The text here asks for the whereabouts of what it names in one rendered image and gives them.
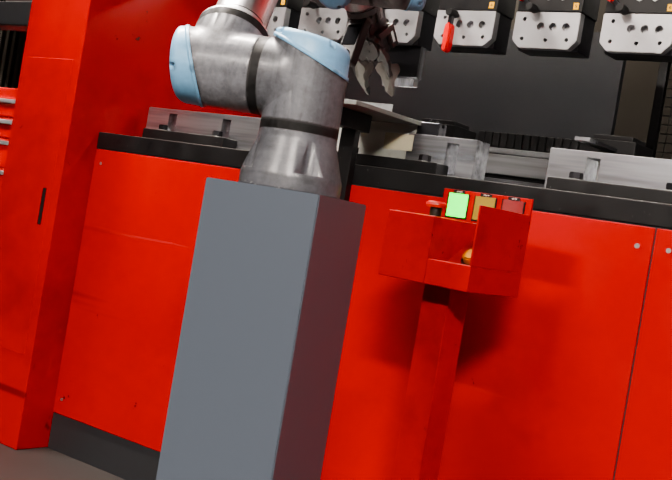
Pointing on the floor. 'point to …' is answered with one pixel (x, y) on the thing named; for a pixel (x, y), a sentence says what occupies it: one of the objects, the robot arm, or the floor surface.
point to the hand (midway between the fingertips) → (377, 92)
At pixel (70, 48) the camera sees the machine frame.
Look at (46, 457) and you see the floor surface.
